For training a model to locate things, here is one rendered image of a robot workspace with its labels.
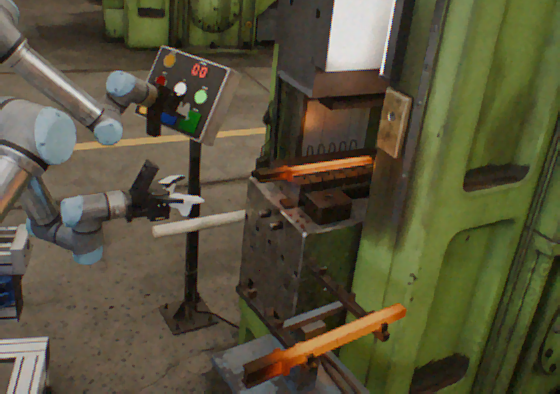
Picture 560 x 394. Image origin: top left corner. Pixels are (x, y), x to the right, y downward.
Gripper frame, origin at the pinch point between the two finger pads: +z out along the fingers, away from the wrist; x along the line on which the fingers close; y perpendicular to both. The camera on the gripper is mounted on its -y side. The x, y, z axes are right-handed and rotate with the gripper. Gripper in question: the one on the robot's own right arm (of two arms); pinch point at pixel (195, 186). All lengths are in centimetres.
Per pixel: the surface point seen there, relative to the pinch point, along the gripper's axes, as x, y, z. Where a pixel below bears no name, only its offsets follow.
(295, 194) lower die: 5.3, 5.2, 30.7
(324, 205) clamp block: 18.9, 2.0, 32.4
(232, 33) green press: -451, 77, 215
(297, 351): 63, 7, -1
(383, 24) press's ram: 12, -49, 48
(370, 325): 63, 7, 18
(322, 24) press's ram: 8, -48, 31
